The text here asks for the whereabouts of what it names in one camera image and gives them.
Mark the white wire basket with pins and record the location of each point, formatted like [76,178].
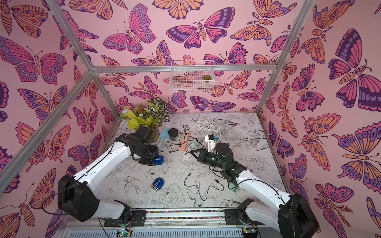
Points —
[186,75]

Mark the white power strip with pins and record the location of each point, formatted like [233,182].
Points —
[187,155]

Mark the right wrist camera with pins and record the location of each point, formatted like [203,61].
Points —
[211,141]

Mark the blue clip bottom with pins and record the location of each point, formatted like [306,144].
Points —
[157,184]

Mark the small succulent in basket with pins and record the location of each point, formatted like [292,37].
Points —
[207,77]

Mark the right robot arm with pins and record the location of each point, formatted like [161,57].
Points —
[288,214]

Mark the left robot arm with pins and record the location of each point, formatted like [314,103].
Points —
[76,195]

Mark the potted green plant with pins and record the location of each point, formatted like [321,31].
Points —
[152,115]

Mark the orange power strip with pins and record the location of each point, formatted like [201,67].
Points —
[184,141]

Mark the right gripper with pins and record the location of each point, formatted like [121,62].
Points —
[201,154]

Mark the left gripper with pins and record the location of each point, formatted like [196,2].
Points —
[150,161]

